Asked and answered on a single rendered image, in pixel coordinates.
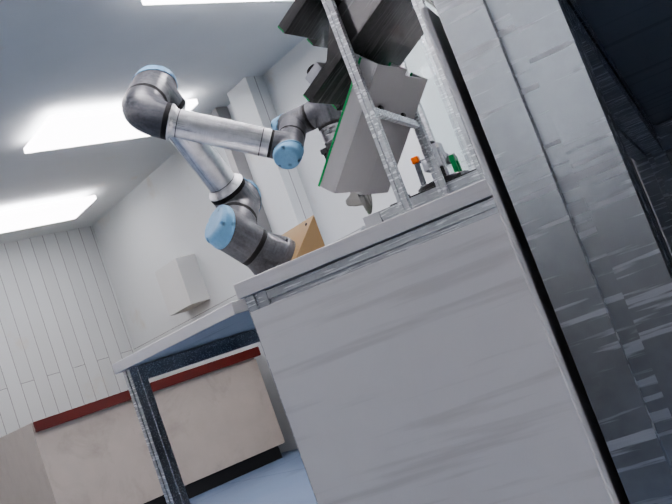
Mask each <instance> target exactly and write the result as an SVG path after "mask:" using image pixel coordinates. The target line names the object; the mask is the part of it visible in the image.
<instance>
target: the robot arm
mask: <svg viewBox="0 0 672 504"><path fill-rule="evenodd" d="M177 89H178V83H177V79H176V77H175V75H174V74H173V73H172V72H171V71H170V70H169V69H167V68H166V67H163V66H159V65H147V66H145V67H143V68H141V69H140V70H139V71H138V72H137V73H136V74H135V75H134V77H133V78H132V81H131V84H130V86H129V88H128V90H127V92H126V93H125V95H124V97H123V100H122V112H123V115H124V117H125V119H126V120H127V122H128V123H129V124H130V125H131V126H132V127H134V128H135V129H136V130H138V131H140V132H142V133H144V134H146V135H149V136H152V137H156V138H160V139H164V140H168V139H169V140H170V141H171V143H172V144H173V145H174V146H175V148H176V149H177V150H178V151H179V153H180V154H181V155H182V156H183V158H184V159H185V160H186V162H187V163H188V164H189V165H190V167H191V168H192V169H193V170H194V172H195V173H196V174H197V176H198V177H199V178H200V179H201V181H202V182H203V183H204V184H205V186H206V187H207V188H208V190H209V191H210V193H209V199H210V201H211V202H212V203H213V205H214V206H215V207H216V209H215V210H214V212H213V213H212V214H211V216H210V218H209V220H208V223H207V225H206V228H205V239H206V241H207V242H208V243H210V244H211V245H212V246H213V247H214V248H216V249H218V250H220V251H222V252H224V253H225V254H227V255H229V256H230V257H232V258H234V259H235V260H237V261H239V262H240V263H242V264H244V265H245V266H247V267H248V268H249V269H250V270H251V271H252V273H253V274H254V275H258V274H260V273H262V272H265V271H267V270H269V269H272V268H274V267H277V266H279V265H281V264H284V263H286V262H288V261H291V259H292V257H293V254H294V251H295V247H296V243H295V241H294V240H292V239H290V238H289V237H286V236H282V235H278V234H274V233H270V232H268V231H266V230H265V229H263V228H262V227H260V226H258V225H257V220H258V215H259V211H260V209H261V204H262V201H261V192H260V190H259V188H258V186H257V185H256V184H255V183H254V182H253V181H251V180H249V179H248V180H247V179H245V178H243V177H242V175H241V174H237V173H233V172H232V171H231V169H230V168H229V167H228V165H227V164H226V163H225V161H224V160H223V159H222V157H221V156H220V155H219V154H218V152H217V151H216V150H215V148H214V147H213V146H216V147H220V148H225V149H229V150H234V151H239V152H243V153H248V154H252V155H257V156H262V157H266V158H271V159H273V160H274V162H275V164H276V165H278V166H279V167H280V168H282V169H293V168H295V167H296V166H298V165H299V163H300V162H301V160H302V156H303V154H304V144H305V138H306V133H308V132H311V131H313V130H315V129H317V128H318V130H319V132H320V135H321V137H322V140H323V143H324V145H325V146H326V147H325V148H323V149H321V150H320V152H321V155H324V157H325V159H327V155H328V152H329V149H330V146H331V143H332V140H333V137H334V134H335V131H336V128H337V125H338V122H339V119H340V116H341V112H342V111H341V110H337V109H335V108H334V107H333V106H332V105H331V104H322V103H310V102H309V101H308V100H307V101H308V102H306V103H304V104H302V105H300V106H298V107H296V108H294V109H292V110H290V111H288V112H286V113H282V114H280V115H279V116H278V117H276V118H274V119H273V120H272V121H271V127H272V128H271V129H269V128H265V127H260V126H255V125H251V124H246V123H242V122H237V121H233V120H228V119H224V118H219V117H215V116H210V115H206V114H201V113H197V112H192V111H188V110H185V107H186V101H185V99H184V98H183V97H182V95H181V94H180V93H179V91H178V90H177ZM371 195H372V194H367V195H359V194H357V193H355V192H350V195H349V196H348V198H347V199H346V201H345V202H346V205H347V206H354V207H356V206H363V207H364V208H365V210H366V211H367V213H368V214H371V213H372V207H373V204H372V196H371Z"/></svg>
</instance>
